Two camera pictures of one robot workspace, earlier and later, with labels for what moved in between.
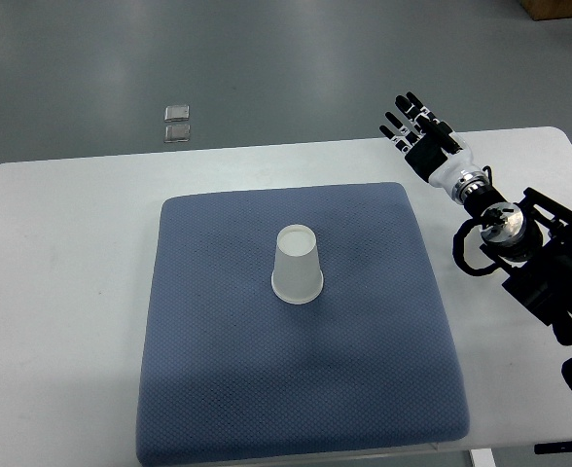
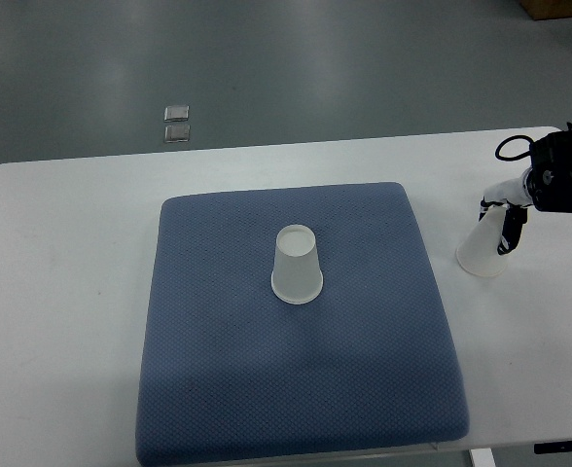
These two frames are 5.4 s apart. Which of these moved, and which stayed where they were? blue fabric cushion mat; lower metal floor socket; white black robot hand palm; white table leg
Moved: white black robot hand palm
Stayed: white table leg; blue fabric cushion mat; lower metal floor socket
